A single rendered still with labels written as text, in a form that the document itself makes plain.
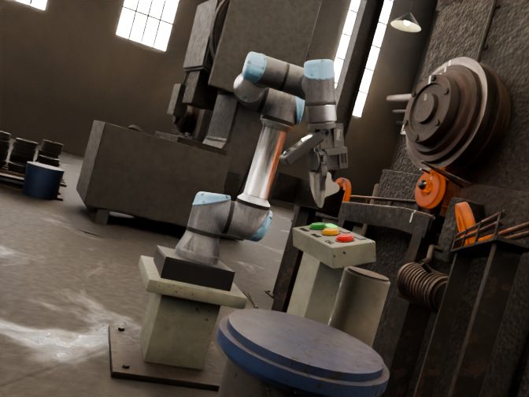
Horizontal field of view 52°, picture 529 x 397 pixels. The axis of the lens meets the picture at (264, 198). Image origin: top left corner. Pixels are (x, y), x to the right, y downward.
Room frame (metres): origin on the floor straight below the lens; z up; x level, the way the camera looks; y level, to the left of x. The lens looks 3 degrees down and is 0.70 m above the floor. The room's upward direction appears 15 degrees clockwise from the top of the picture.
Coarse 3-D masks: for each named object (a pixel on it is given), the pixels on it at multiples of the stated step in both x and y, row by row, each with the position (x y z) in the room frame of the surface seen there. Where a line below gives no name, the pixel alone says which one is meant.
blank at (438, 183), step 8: (424, 176) 2.25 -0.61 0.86; (432, 176) 2.20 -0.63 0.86; (440, 176) 2.17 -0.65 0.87; (416, 184) 2.28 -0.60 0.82; (432, 184) 2.19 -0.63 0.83; (440, 184) 2.15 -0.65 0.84; (416, 192) 2.27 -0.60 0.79; (424, 192) 2.25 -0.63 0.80; (432, 192) 2.17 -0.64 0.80; (440, 192) 2.15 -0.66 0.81; (416, 200) 2.25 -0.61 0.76; (424, 200) 2.21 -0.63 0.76; (432, 200) 2.16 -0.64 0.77; (440, 200) 2.16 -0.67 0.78
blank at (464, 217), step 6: (456, 204) 1.70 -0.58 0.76; (462, 204) 1.68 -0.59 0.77; (456, 210) 1.73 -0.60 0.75; (462, 210) 1.65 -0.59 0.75; (468, 210) 1.64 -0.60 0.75; (456, 216) 1.76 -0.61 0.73; (462, 216) 1.64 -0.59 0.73; (468, 216) 1.63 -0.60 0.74; (462, 222) 1.65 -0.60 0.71; (468, 222) 1.62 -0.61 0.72; (474, 222) 1.62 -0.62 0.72; (462, 228) 1.73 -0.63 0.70; (468, 240) 1.63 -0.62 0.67; (474, 240) 1.63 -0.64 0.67
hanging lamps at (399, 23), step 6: (402, 18) 11.00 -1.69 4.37; (408, 18) 10.99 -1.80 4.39; (414, 18) 11.10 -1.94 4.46; (396, 24) 11.40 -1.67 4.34; (402, 24) 11.42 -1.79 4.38; (408, 24) 11.39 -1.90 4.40; (414, 24) 11.29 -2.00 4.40; (402, 30) 11.50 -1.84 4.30; (408, 30) 11.46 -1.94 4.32; (414, 30) 11.37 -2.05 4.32
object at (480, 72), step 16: (448, 64) 2.26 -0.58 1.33; (464, 64) 2.16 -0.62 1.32; (480, 80) 2.05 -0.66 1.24; (480, 96) 2.03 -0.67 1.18; (496, 96) 2.03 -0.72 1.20; (480, 112) 2.00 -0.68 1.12; (496, 112) 2.02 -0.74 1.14; (480, 128) 2.01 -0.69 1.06; (464, 144) 2.04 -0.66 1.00; (480, 144) 2.04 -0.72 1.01; (416, 160) 2.28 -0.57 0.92; (448, 160) 2.10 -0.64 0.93; (464, 160) 2.08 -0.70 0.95
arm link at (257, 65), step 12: (252, 60) 1.39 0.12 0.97; (264, 60) 1.40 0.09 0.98; (276, 60) 1.42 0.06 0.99; (252, 72) 1.40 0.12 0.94; (264, 72) 1.40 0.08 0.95; (276, 72) 1.40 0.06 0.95; (240, 84) 1.66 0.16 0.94; (252, 84) 1.49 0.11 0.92; (264, 84) 1.43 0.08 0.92; (276, 84) 1.42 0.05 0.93; (240, 96) 1.73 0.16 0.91; (252, 96) 1.68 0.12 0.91; (252, 108) 1.81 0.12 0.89
